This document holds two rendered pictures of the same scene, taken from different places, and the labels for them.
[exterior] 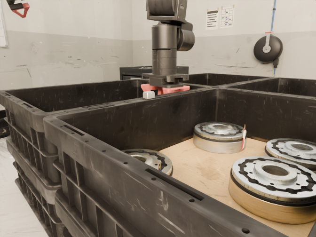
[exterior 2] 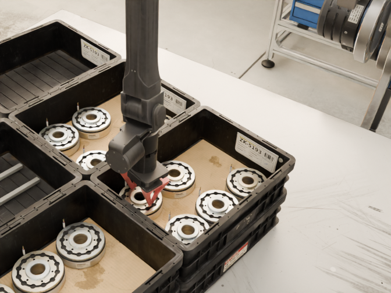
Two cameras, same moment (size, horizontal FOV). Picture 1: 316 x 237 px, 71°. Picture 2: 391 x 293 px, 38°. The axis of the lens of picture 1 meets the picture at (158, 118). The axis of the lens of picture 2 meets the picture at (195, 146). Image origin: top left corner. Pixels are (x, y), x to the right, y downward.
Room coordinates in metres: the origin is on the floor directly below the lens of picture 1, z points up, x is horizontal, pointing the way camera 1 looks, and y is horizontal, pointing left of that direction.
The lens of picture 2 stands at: (1.45, -0.05, 1.82)
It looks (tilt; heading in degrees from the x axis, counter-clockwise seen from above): 41 degrees down; 171
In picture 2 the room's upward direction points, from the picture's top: 6 degrees clockwise
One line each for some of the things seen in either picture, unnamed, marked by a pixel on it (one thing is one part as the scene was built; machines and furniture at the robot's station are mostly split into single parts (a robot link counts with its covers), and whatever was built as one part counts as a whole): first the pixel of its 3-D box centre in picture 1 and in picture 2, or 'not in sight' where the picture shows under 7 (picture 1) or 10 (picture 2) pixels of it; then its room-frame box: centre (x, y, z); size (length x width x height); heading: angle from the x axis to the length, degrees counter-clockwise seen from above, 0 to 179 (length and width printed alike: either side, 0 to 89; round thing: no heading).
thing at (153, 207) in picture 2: not in sight; (140, 198); (0.54, -0.02, 0.86); 0.10 x 0.10 x 0.01
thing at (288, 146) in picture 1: (302, 148); (58, 135); (0.32, -0.22, 0.86); 0.05 x 0.05 x 0.01
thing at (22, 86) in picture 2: not in sight; (36, 79); (0.08, -0.31, 0.87); 0.40 x 0.30 x 0.11; 134
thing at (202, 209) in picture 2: not in sight; (217, 206); (0.57, 0.16, 0.86); 0.10 x 0.10 x 0.01
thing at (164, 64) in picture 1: (164, 66); (143, 158); (0.54, -0.01, 0.98); 0.10 x 0.07 x 0.07; 38
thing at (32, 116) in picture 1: (111, 93); (196, 171); (0.52, 0.11, 0.92); 0.40 x 0.30 x 0.02; 134
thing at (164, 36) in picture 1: (165, 38); (142, 138); (0.54, -0.02, 1.04); 0.07 x 0.06 x 0.07; 144
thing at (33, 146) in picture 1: (112, 115); (194, 187); (0.52, 0.11, 0.87); 0.40 x 0.30 x 0.11; 134
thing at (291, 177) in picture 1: (274, 171); (91, 117); (0.25, -0.15, 0.86); 0.05 x 0.05 x 0.01
